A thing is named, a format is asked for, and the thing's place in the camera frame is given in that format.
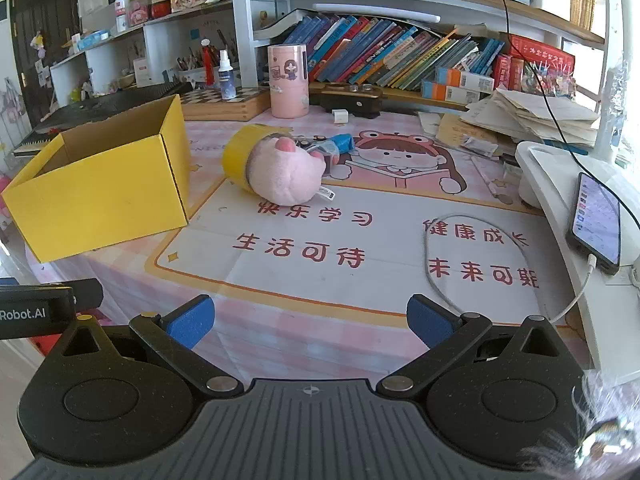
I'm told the clear spray bottle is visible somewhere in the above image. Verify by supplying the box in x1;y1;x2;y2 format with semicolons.
218;49;237;101

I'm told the white storage shelf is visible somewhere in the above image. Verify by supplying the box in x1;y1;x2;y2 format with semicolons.
50;0;238;106

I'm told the blue tissue pack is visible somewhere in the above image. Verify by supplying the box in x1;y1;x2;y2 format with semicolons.
77;30;110;51

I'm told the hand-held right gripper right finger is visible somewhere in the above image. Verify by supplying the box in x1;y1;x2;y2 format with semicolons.
376;293;576;400

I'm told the pink toy figure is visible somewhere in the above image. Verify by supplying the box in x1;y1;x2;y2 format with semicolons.
127;2;151;28

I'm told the pink cylindrical container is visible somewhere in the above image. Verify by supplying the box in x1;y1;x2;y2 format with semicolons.
267;43;309;120

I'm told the black cable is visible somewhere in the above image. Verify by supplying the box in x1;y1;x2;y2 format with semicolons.
472;0;623;213

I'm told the desktop with pink printed cloth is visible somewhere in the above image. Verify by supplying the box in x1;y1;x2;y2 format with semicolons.
25;105;596;376

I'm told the red gift box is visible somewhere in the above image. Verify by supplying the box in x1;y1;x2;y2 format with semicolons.
507;35;576;73

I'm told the grey blue correction tape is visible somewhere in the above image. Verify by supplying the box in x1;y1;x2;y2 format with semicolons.
306;141;340;167

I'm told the yellow cardboard box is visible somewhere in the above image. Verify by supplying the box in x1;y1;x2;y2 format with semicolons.
0;94;193;264

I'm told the yellow tape roll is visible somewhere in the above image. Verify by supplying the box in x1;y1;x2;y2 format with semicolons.
221;124;288;195

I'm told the black wooden box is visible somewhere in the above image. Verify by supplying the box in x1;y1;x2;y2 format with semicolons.
309;81;385;120

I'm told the white plastic stand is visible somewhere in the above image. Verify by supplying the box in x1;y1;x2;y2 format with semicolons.
515;141;640;371

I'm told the grey fluffy fur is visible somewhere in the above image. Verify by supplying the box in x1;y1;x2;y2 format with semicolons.
520;375;640;480

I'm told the pink plush toy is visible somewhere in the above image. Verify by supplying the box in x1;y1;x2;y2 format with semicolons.
243;136;337;206

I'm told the red white bottle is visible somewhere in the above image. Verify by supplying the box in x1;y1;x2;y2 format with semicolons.
201;39;215;86

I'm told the stack of papers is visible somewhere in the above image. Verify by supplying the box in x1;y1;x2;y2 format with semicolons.
460;87;601;148

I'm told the wooden chessboard box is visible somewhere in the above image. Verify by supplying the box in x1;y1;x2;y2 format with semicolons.
179;86;273;122

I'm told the row of books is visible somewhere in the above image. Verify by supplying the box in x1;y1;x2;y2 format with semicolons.
280;12;506;91

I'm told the orange white box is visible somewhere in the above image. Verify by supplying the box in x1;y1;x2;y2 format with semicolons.
421;81;495;107
435;66;497;89

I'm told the white charging cable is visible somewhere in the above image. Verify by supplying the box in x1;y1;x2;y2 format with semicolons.
424;214;598;325

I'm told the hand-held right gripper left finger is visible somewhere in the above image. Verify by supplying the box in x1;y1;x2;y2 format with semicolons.
47;294;245;401

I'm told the dark door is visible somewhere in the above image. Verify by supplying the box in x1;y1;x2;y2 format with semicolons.
9;0;81;131

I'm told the black electric piano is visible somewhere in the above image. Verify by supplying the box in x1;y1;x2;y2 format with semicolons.
11;81;182;157

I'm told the pen holder with pens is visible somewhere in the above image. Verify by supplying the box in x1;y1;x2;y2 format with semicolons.
177;42;221;86

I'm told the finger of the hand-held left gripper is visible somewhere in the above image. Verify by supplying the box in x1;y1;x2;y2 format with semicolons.
70;278;104;307

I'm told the black smartphone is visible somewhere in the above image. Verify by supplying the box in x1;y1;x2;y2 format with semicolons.
566;172;622;276

